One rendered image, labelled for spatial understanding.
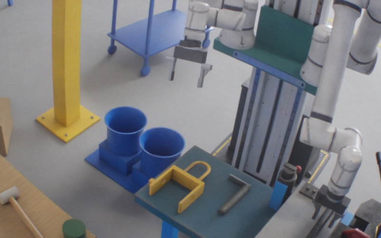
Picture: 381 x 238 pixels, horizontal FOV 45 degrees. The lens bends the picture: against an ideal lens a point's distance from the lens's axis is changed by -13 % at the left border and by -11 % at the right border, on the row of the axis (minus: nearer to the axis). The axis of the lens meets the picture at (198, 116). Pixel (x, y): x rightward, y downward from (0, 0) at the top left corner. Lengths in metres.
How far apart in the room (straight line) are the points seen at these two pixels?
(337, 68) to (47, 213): 1.30
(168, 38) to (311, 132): 3.13
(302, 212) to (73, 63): 2.27
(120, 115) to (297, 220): 2.01
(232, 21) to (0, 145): 2.16
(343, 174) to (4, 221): 1.37
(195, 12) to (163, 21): 2.92
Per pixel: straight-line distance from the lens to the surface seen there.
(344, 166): 1.65
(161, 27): 4.88
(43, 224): 2.09
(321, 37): 2.34
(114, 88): 4.40
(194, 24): 2.10
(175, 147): 3.46
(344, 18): 1.80
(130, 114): 3.59
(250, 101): 2.93
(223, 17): 2.21
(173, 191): 2.06
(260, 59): 2.53
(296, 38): 2.58
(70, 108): 3.90
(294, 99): 2.79
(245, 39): 2.56
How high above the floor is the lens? 2.56
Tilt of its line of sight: 38 degrees down
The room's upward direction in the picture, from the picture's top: 9 degrees clockwise
